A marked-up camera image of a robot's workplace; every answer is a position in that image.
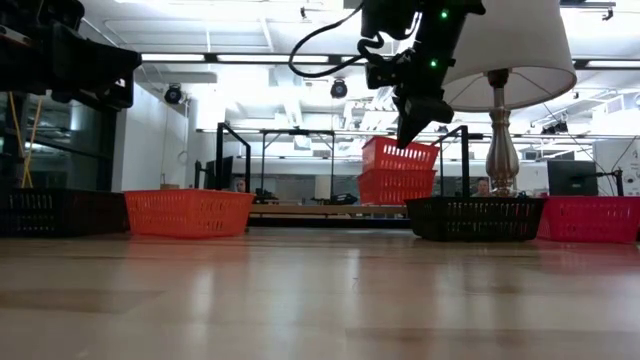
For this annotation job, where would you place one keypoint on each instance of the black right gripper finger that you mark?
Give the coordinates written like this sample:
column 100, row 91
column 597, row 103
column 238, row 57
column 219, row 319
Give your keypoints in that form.
column 410, row 120

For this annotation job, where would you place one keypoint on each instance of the orange plastic basket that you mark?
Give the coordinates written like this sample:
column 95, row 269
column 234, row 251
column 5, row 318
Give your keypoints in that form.
column 380, row 157
column 187, row 215
column 395, row 187

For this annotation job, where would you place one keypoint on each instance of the black plastic basket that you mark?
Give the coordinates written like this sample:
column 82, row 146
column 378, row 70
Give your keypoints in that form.
column 60, row 215
column 475, row 220

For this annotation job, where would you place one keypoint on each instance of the red plastic basket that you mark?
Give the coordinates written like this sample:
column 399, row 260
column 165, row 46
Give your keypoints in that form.
column 590, row 220

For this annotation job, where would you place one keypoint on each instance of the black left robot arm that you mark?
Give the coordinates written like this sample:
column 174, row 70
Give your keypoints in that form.
column 25, row 50

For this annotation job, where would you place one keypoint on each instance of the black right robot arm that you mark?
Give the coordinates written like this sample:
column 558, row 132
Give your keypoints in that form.
column 450, row 20

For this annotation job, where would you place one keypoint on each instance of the ceiling light strip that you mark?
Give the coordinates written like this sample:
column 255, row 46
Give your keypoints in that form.
column 172, row 57
column 272, row 58
column 612, row 64

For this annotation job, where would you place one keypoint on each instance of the black round ceiling fixture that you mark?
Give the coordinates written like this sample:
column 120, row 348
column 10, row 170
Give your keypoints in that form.
column 173, row 94
column 338, row 89

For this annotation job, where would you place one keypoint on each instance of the table lamp white shade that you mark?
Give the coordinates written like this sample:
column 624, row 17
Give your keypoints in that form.
column 520, row 50

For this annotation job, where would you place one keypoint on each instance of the person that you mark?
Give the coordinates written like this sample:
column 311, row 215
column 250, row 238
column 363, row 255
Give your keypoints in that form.
column 482, row 187
column 240, row 186

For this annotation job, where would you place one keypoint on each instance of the small black device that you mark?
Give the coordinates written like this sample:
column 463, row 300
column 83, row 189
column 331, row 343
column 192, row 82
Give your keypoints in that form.
column 344, row 199

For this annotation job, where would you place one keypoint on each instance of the black computer monitor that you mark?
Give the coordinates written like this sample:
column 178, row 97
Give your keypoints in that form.
column 220, row 172
column 572, row 177

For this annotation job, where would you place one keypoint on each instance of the white printed board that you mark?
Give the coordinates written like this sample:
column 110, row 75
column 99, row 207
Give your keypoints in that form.
column 625, row 170

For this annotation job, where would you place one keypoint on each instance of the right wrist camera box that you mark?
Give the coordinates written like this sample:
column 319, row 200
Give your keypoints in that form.
column 382, row 76

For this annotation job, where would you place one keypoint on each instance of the black metal shelf side frame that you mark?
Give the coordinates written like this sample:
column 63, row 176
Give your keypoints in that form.
column 219, row 160
column 465, row 165

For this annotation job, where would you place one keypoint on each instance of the thin black metal frame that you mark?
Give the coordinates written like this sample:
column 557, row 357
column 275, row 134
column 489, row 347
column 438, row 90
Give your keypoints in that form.
column 297, row 132

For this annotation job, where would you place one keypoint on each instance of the black aluminium rig frame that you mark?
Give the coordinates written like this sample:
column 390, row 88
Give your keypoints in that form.
column 325, row 222

